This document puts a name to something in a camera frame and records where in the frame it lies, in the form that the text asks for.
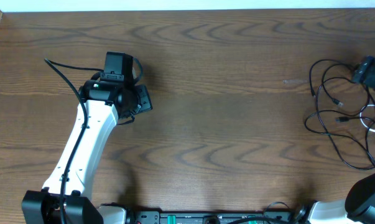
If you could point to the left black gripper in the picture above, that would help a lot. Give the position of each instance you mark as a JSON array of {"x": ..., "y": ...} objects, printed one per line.
[{"x": 144, "y": 98}]

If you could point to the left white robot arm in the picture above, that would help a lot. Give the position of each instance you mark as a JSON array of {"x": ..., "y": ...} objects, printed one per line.
[{"x": 111, "y": 97}]

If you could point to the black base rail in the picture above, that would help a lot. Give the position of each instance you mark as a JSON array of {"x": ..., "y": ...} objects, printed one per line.
[{"x": 158, "y": 217}]

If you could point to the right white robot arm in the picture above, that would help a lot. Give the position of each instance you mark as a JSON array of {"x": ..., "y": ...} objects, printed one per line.
[{"x": 359, "y": 204}]

